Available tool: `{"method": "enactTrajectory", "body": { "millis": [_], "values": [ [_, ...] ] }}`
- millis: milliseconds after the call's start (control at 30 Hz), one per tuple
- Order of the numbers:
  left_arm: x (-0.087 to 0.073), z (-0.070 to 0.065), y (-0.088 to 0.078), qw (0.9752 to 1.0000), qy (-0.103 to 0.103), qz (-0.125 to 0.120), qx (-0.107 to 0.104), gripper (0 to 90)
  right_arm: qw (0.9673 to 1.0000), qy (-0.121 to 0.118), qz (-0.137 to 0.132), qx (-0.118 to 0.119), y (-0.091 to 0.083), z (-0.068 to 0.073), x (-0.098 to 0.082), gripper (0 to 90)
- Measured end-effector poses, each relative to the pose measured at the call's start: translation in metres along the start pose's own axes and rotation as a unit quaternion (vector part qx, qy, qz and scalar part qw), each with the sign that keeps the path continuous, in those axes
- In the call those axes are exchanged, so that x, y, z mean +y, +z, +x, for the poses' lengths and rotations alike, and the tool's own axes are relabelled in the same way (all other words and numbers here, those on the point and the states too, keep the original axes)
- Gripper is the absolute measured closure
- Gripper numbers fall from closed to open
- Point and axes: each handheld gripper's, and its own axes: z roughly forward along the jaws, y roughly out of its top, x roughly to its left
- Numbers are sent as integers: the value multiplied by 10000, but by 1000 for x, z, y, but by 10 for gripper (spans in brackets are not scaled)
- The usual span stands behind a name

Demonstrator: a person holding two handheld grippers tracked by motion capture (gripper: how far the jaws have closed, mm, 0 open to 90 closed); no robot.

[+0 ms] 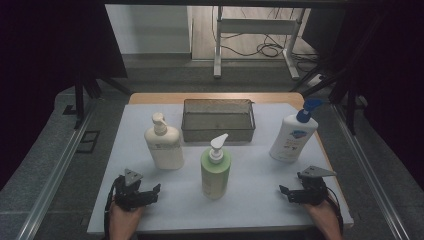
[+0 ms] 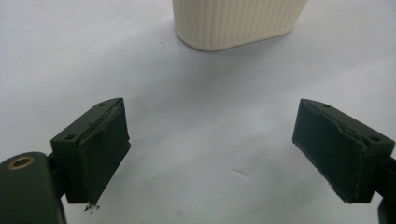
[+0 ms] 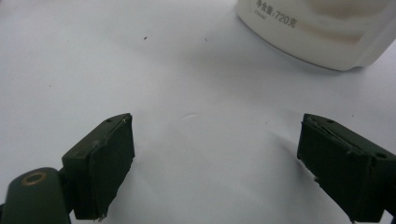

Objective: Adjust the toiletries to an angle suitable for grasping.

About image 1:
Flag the white cabinet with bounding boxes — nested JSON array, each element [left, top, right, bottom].
[[104, 4, 194, 56]]

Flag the black tripod stand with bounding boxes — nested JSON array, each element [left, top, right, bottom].
[[73, 64, 134, 130], [289, 49, 368, 136]]

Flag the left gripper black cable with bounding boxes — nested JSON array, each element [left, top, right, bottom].
[[103, 178, 118, 240]]

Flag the black floor cables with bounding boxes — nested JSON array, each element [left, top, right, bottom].
[[218, 6, 322, 73]]

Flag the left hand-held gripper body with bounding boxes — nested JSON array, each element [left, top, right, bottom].
[[113, 168, 154, 212]]

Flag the green pump bottle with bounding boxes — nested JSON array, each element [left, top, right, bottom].
[[200, 133, 232, 201]]

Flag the cream pump bottle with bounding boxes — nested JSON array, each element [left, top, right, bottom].
[[143, 112, 185, 171]]

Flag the aluminium rail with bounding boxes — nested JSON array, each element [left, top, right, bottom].
[[331, 103, 412, 240], [15, 99, 98, 240]]

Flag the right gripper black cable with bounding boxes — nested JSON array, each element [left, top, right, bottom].
[[324, 185, 345, 236]]

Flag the person's left hand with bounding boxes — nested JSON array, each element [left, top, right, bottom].
[[108, 200, 146, 240]]

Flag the person's right hand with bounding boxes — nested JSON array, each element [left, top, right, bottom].
[[302, 199, 335, 229]]

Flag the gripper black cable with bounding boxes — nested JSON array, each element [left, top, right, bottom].
[[324, 185, 345, 236], [103, 178, 118, 240]]

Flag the white power strip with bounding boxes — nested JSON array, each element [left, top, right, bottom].
[[306, 73, 326, 89]]

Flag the white bottle with blue pump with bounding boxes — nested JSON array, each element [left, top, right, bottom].
[[268, 97, 324, 164]]

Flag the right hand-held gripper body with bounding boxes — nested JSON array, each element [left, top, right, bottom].
[[289, 165, 337, 206]]

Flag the pale blue table mat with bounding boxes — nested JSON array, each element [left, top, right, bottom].
[[87, 102, 354, 235]]

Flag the white desk frame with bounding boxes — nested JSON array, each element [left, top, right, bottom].
[[213, 5, 302, 81]]

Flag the metal mesh basket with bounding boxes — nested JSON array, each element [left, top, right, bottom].
[[180, 98, 257, 143]]

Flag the dark curtain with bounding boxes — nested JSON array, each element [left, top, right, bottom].
[[0, 0, 128, 192], [328, 0, 424, 192]]

